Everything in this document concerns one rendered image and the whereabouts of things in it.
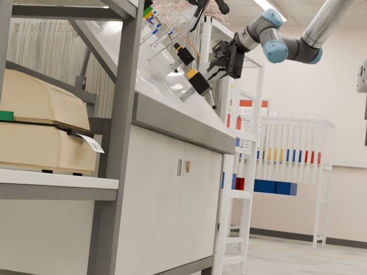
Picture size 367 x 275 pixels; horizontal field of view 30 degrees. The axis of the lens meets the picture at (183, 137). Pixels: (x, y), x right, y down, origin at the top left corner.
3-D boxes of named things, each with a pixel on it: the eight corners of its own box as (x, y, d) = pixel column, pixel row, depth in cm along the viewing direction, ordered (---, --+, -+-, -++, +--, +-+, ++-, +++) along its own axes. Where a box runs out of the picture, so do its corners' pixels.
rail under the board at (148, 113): (235, 155, 270) (236, 138, 271) (136, 120, 157) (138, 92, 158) (221, 153, 272) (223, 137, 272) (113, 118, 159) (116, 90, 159)
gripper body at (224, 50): (224, 58, 251) (248, 37, 245) (229, 74, 246) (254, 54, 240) (209, 49, 246) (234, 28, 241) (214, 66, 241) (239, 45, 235)
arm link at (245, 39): (263, 46, 238) (247, 36, 233) (253, 54, 240) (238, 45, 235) (258, 32, 242) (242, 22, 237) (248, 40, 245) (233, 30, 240)
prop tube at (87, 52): (84, 85, 274) (102, 11, 275) (82, 84, 272) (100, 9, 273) (77, 84, 275) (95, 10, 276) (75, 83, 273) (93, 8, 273)
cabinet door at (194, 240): (214, 255, 265) (224, 154, 267) (175, 268, 212) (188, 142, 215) (207, 254, 265) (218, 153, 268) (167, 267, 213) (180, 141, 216)
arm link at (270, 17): (273, 18, 227) (266, 1, 232) (249, 39, 232) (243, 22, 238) (288, 28, 232) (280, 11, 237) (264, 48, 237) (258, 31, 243)
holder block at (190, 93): (197, 121, 211) (222, 101, 210) (174, 91, 214) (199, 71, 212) (200, 123, 216) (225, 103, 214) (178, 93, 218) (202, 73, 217)
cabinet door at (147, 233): (173, 268, 212) (186, 142, 215) (107, 290, 160) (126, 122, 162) (167, 267, 213) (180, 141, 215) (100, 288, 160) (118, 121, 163)
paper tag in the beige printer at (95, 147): (104, 153, 138) (106, 138, 138) (94, 150, 132) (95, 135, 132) (83, 150, 139) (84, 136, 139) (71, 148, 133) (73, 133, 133)
